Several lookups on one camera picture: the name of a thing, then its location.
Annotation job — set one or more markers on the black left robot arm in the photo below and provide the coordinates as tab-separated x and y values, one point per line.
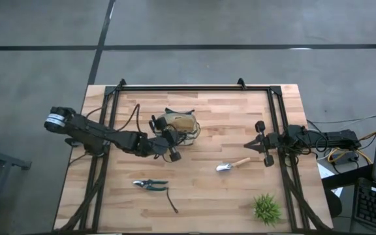
109	135

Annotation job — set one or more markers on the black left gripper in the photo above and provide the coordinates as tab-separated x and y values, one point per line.
166	143

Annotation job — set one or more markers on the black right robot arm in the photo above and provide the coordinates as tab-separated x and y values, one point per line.
322	137

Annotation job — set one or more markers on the green artificial plant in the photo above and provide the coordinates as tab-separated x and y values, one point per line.
267	209

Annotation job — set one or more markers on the black metal table frame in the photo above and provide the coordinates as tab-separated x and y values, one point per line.
191	88

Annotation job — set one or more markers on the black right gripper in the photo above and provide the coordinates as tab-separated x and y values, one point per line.
269	141

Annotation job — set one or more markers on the white paper sheet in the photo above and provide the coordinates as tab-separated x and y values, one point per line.
324	171

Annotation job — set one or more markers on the grey power box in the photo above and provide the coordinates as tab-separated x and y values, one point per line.
346	157

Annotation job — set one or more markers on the black keyboard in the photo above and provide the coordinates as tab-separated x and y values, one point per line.
375	205

